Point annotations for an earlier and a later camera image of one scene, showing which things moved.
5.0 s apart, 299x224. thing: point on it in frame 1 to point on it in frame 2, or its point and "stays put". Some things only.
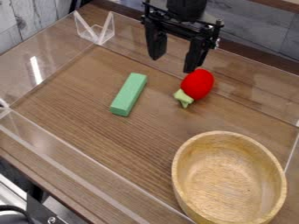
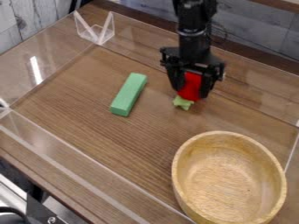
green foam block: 129,94 stays put
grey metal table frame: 25,194 stays put
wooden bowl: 229,179 stays put
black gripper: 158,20 to 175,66
